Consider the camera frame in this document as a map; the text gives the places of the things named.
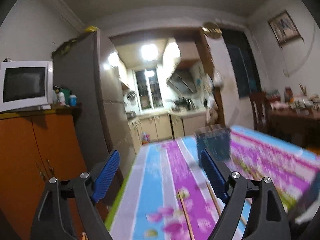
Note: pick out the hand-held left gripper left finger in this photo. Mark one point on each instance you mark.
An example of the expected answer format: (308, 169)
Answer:
(106, 177)

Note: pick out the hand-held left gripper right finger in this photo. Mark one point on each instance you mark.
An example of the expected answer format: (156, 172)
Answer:
(212, 177)

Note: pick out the wooden chopstick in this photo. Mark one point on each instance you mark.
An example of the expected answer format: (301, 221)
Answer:
(186, 215)
(214, 197)

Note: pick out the blue square utensil holder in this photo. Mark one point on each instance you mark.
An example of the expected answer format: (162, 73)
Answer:
(215, 142)

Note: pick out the colourful striped tablecloth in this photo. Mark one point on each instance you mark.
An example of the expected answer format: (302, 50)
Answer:
(155, 180)

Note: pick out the colourful bag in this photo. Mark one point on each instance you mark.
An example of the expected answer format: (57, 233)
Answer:
(145, 138)

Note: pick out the beige kitchen base cabinets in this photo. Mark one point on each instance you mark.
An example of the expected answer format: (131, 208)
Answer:
(162, 127)

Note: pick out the hanging white bags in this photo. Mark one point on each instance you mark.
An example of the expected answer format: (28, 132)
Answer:
(212, 100)

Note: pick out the dark wooden side table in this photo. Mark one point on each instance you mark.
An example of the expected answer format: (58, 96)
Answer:
(292, 122)

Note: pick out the dark wooden chair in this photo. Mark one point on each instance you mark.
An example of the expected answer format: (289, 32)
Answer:
(257, 110)

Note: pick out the blue lidded jar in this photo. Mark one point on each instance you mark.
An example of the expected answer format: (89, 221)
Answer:
(73, 100)

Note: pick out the orange wooden cabinet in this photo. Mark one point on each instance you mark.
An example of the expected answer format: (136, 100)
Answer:
(25, 155)

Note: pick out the grey refrigerator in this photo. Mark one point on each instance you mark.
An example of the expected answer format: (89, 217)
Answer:
(85, 92)

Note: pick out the white plastic bottle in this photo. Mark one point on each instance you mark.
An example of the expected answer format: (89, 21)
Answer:
(61, 98)

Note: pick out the green container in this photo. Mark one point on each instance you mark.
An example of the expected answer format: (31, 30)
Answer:
(67, 91)

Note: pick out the kitchen window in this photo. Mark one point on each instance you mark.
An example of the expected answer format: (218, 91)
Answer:
(148, 90)

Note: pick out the metal range hood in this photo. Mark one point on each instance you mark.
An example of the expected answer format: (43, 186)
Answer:
(181, 81)

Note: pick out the dark glass jar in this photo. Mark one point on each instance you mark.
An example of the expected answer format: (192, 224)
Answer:
(288, 95)

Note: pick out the dark doorway curtain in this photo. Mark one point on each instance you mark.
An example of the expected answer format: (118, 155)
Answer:
(241, 62)

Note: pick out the white microwave oven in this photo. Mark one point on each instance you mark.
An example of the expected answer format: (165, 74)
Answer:
(23, 85)

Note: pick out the square ceiling light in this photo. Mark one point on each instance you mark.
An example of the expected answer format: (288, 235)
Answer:
(149, 52)

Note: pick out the green leafy plant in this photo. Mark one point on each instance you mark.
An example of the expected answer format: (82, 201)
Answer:
(63, 46)

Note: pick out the yellow object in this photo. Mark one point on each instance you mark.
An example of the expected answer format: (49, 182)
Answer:
(90, 28)

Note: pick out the gold round wall clock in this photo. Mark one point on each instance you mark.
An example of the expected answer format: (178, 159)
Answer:
(212, 30)

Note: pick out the framed wall picture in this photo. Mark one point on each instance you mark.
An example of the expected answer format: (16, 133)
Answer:
(284, 28)

